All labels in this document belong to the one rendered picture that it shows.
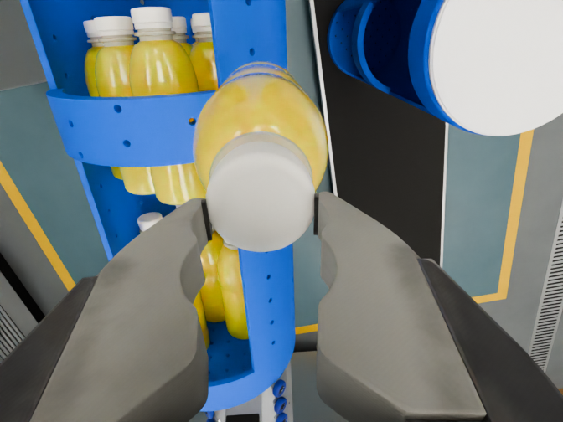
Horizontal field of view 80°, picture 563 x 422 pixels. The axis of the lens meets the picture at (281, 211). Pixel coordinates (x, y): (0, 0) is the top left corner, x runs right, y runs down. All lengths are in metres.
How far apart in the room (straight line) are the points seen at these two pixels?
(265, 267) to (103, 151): 0.23
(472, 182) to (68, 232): 2.10
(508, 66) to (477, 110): 0.07
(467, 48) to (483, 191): 1.51
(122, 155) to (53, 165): 1.57
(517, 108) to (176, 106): 0.51
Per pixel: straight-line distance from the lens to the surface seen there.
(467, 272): 2.32
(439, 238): 1.88
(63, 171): 1.92
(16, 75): 1.30
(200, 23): 0.44
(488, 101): 0.63
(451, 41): 0.58
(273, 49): 0.40
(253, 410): 1.08
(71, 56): 0.55
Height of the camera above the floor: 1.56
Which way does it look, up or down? 62 degrees down
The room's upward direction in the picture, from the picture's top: 174 degrees clockwise
